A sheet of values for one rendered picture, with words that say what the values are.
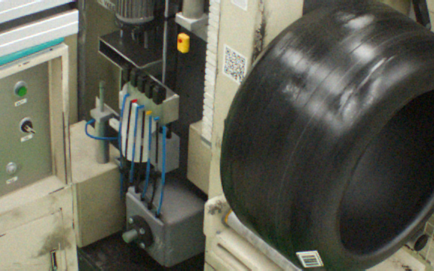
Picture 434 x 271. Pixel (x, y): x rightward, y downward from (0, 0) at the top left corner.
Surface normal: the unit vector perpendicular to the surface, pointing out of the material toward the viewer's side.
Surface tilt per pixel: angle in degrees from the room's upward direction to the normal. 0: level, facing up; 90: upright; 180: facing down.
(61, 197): 90
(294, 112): 54
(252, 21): 90
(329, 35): 21
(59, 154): 90
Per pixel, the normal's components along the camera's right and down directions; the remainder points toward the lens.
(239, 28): -0.77, 0.33
